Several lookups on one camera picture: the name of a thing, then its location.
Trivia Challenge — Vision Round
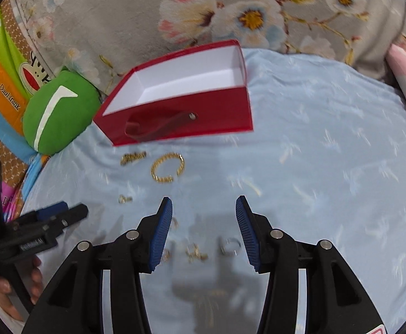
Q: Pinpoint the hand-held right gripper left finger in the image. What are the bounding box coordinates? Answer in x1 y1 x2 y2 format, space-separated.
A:
21 197 173 334

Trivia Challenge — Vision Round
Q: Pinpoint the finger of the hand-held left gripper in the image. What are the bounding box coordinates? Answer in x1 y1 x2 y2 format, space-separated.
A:
5 201 69 228
22 204 89 240

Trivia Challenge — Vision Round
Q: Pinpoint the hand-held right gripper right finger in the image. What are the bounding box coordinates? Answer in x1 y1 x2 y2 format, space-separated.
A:
235 195 386 334

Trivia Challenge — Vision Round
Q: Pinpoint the silver ring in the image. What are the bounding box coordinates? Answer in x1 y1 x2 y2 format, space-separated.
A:
220 237 242 255

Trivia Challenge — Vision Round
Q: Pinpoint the gold earring pair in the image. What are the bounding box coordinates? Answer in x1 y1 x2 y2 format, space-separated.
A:
185 244 209 263

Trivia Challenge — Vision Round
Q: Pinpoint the gold bracelet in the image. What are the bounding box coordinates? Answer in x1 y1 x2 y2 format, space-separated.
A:
151 153 185 183

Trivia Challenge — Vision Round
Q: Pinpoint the short gold chain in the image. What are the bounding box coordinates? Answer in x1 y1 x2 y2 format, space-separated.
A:
120 151 147 166

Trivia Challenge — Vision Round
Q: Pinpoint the red box with strap handle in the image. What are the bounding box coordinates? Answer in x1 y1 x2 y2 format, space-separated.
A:
92 40 254 147

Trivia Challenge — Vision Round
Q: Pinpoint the person's left hand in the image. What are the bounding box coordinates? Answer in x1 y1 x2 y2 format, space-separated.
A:
0 256 44 321

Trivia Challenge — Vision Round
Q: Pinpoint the green round pillow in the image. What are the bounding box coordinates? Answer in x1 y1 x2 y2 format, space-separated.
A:
22 66 102 155

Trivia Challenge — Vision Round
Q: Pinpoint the light blue palm-print sheet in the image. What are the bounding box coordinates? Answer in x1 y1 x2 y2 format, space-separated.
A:
15 47 406 334

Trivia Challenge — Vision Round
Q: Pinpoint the cartoon printed cloth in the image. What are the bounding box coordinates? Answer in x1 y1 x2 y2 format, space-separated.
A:
0 0 59 216

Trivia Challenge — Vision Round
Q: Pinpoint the grey floral blanket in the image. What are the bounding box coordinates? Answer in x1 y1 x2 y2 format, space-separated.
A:
26 0 406 87

